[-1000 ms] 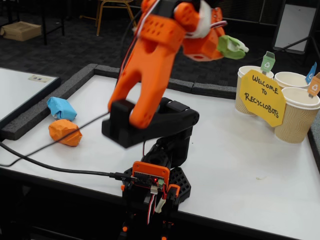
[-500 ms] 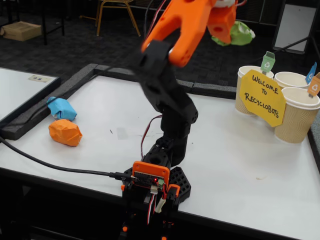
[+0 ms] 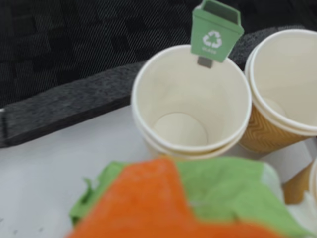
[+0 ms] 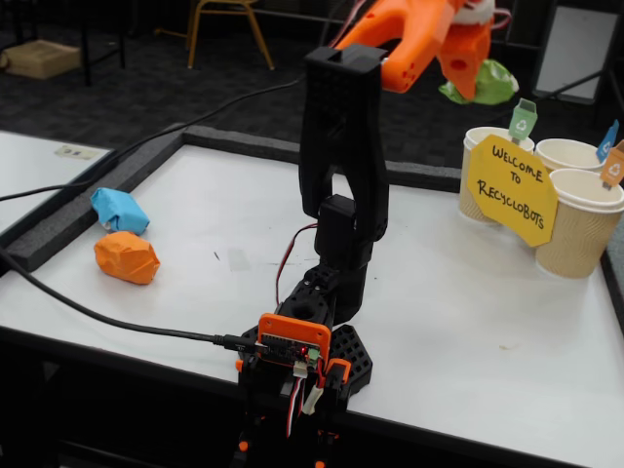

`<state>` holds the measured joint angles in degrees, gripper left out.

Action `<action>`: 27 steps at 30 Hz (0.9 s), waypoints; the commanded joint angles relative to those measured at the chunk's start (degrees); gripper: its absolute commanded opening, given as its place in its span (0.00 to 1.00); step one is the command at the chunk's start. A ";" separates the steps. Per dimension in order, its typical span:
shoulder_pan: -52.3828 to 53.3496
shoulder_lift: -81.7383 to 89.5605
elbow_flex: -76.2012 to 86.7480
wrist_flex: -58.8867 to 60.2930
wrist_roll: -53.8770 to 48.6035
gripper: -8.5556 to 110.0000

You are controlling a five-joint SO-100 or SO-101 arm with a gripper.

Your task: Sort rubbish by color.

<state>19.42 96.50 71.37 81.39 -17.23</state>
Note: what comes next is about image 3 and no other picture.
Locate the green recycling bin tag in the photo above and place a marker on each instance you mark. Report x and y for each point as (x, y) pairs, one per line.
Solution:
(213, 37)

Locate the paper cup with blue tag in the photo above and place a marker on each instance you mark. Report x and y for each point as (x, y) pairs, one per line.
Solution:
(284, 74)

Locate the paper cup with orange tag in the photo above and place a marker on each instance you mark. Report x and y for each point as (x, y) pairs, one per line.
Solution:
(297, 183)

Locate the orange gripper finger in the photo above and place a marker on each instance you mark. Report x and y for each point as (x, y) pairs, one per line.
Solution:
(148, 203)

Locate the black foam border strip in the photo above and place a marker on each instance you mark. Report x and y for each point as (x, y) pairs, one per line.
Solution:
(62, 111)

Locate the paper cup with green tag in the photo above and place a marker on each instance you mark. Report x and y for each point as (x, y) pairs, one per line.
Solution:
(185, 99)

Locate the green paper wad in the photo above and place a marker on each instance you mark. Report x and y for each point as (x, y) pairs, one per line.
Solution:
(223, 186)

